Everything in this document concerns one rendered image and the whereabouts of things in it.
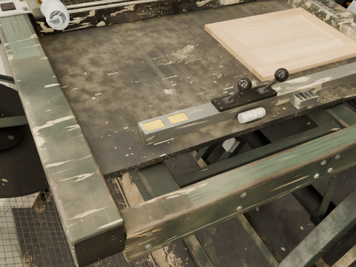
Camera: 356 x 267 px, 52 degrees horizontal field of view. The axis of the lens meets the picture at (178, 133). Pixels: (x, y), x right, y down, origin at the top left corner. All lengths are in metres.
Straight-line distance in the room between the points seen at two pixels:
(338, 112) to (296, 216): 1.44
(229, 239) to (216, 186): 2.14
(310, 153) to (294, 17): 0.83
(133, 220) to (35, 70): 0.51
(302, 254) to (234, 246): 1.27
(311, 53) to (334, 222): 0.68
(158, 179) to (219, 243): 2.13
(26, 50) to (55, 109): 0.29
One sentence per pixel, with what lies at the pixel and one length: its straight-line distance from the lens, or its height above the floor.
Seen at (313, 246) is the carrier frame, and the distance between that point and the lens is 1.68.
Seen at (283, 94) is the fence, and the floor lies 1.34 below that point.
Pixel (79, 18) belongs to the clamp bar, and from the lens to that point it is 1.43.
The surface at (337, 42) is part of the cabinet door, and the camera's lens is 1.56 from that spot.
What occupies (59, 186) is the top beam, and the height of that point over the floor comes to 1.96.
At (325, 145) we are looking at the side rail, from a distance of 1.00.
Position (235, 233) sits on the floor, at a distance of 2.91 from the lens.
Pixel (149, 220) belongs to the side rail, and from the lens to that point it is 0.75.
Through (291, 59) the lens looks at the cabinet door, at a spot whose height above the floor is 1.17.
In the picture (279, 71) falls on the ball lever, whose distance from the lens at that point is 1.01.
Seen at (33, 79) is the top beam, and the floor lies 1.93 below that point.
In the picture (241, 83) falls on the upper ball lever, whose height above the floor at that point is 1.57.
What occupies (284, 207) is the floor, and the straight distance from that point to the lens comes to 2.66.
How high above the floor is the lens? 2.28
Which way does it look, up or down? 42 degrees down
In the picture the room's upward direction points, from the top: 80 degrees counter-clockwise
